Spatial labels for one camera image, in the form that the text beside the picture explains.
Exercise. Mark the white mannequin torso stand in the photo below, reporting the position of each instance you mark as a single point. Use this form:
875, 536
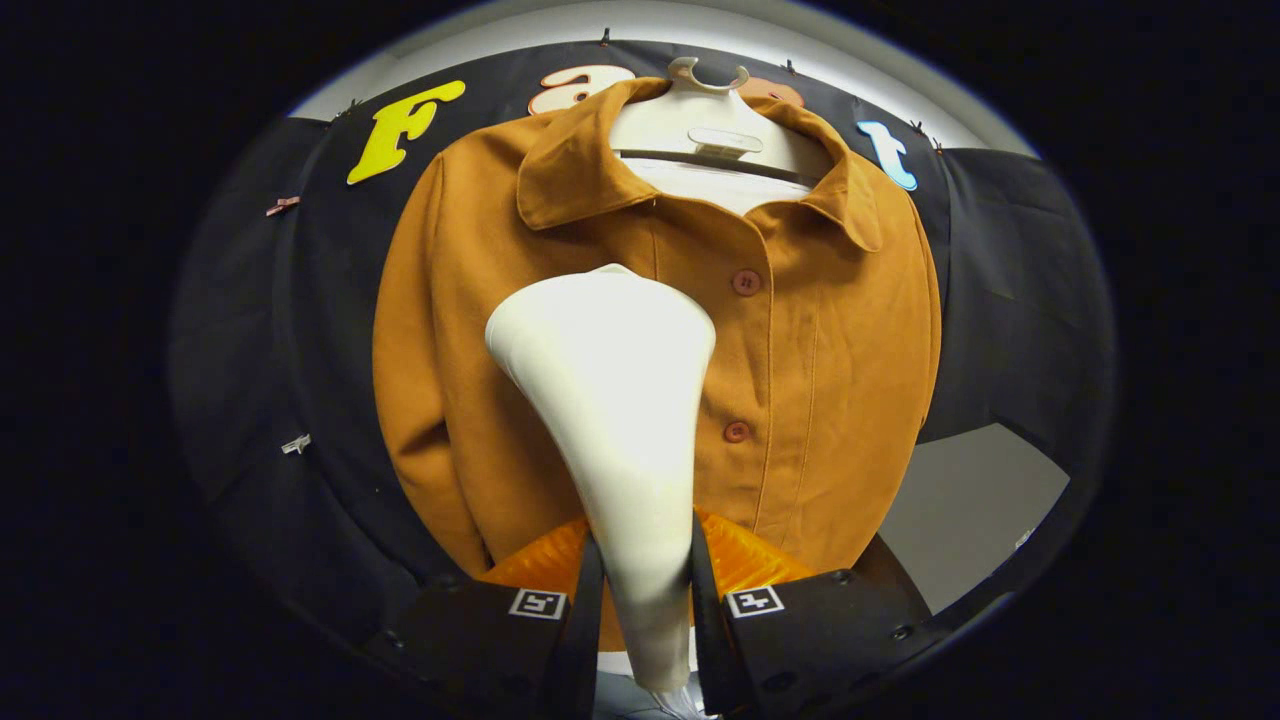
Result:
680, 125

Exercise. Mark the white garment steamer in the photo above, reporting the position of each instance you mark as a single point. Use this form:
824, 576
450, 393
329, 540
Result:
620, 400

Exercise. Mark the grey table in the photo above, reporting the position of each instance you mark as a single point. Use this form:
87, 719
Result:
980, 500

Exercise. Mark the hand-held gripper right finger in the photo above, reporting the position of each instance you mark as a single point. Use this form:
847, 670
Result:
708, 640

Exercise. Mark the white cloth clip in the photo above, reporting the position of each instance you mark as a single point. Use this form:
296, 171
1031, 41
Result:
296, 443

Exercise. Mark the brown button-up shirt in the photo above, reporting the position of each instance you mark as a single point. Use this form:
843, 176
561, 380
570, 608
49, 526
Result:
830, 380

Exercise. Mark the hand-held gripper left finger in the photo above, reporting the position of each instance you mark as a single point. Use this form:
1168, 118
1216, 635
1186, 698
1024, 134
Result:
585, 640

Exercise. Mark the black backdrop cloth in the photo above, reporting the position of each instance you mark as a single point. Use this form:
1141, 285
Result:
1020, 300

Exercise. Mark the red cloth clip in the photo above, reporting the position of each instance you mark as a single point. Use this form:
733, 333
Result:
282, 205

